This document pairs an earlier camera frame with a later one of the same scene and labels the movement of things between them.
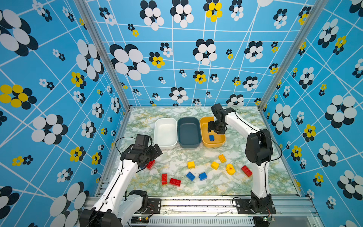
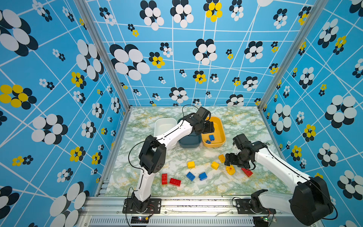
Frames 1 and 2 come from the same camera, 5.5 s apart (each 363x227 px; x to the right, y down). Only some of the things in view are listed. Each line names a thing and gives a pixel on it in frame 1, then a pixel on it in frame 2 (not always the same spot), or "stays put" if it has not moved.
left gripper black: x=154 y=153 -> x=210 y=127
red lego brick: x=164 y=178 stays put
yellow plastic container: x=210 y=139 stays put
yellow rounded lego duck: x=230 y=169 stays put
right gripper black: x=210 y=126 -> x=231 y=156
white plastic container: x=165 y=135 stays put
